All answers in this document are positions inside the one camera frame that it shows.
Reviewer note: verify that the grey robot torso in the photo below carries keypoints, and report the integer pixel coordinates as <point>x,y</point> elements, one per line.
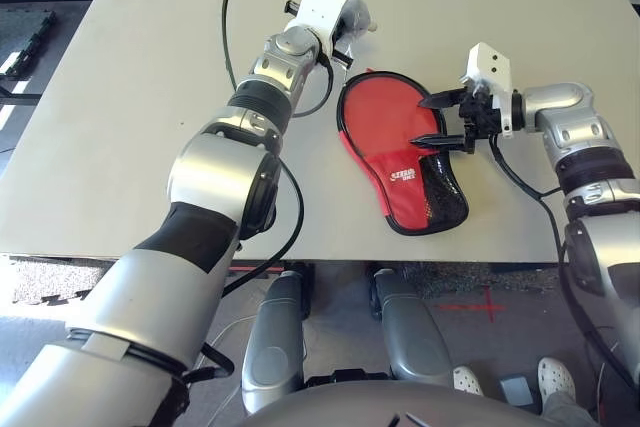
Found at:
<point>400,407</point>

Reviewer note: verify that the white perforated clog shoe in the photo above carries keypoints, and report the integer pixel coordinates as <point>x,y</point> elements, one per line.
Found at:
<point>467,381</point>
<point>556,377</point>

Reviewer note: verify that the small grey floor pedal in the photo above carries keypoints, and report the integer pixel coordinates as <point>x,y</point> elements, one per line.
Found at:
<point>516,389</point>

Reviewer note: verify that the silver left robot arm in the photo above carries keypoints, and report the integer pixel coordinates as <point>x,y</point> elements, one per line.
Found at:
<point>215,182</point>

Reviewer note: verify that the grey trouser leg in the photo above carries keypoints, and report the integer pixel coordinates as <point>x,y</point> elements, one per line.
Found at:
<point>567,412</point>

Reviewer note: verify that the silver robot left leg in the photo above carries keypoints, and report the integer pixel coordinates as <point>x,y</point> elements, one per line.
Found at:
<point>272,347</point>

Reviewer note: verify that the silver robot leg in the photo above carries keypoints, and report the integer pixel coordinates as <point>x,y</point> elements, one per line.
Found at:
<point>272,347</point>
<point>412,332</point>

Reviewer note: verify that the black floor mat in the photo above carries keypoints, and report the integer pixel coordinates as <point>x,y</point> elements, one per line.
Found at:
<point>25,42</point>

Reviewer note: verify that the silver robot right leg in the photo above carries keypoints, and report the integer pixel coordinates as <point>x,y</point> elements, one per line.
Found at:
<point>412,332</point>

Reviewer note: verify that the dark speckled floor mat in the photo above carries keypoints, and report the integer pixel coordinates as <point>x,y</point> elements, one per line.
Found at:
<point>450,279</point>

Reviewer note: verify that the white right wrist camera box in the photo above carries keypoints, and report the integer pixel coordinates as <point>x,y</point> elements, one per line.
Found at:
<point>487,67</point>

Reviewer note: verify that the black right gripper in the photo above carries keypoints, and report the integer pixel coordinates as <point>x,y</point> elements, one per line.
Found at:
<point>482,117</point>

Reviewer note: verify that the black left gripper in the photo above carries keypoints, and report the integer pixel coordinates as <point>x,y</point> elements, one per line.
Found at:
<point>340,52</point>

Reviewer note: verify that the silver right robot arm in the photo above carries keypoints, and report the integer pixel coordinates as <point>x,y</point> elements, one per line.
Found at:
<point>575,112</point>

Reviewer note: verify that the red and black paddle case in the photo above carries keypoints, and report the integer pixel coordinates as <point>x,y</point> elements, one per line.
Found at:
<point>400,177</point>

